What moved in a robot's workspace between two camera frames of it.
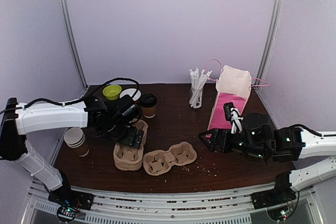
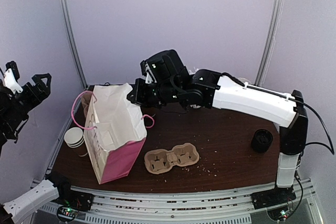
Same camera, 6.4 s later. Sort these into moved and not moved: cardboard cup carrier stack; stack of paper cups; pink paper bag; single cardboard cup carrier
Moved: cardboard cup carrier stack; pink paper bag
Not moved: stack of paper cups; single cardboard cup carrier
